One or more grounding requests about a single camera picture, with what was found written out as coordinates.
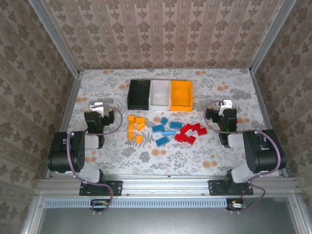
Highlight yellow plastic bin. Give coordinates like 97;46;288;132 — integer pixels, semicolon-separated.
170;80;194;112

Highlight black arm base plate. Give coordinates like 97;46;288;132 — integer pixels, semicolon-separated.
79;180;122;196
208;179;254;196

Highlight small connector board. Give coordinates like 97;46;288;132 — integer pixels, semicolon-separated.
91;199;110;211
226;198;247;212

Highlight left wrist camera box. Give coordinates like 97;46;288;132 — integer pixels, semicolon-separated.
89;102;104;112

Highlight aluminium table side rail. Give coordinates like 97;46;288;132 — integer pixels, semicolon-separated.
46;70;85;178
250;70;290;177

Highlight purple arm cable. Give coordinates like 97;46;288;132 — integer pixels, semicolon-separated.
203;101;287;213
65;104;123;215

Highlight white plastic bin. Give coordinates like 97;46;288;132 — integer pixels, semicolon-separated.
149;79;172;110

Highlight aluminium frame post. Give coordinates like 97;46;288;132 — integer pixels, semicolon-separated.
28;0;81;76
249;0;297;74

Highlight grey slotted cable duct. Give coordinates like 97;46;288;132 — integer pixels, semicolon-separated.
44;197;232;209

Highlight aluminium mounting rail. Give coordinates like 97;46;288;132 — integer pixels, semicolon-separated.
36;177;299;196

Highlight black plastic bin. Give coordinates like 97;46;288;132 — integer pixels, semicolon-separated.
127;79;151;111

